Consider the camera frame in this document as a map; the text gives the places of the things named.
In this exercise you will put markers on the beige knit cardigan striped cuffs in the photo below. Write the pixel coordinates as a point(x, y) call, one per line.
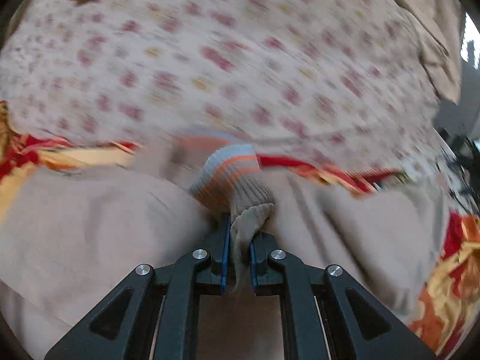
point(112, 225)

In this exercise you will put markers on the red yellow orange blanket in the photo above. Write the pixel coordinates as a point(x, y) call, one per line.
point(450, 288)

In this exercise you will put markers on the bright window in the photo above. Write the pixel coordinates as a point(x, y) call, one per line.
point(471, 41)

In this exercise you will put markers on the floral bed sheet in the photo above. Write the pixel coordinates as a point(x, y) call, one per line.
point(225, 63)

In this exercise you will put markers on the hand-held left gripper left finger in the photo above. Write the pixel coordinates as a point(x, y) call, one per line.
point(225, 257)

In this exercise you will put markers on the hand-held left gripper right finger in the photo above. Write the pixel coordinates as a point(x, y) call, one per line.
point(252, 266)

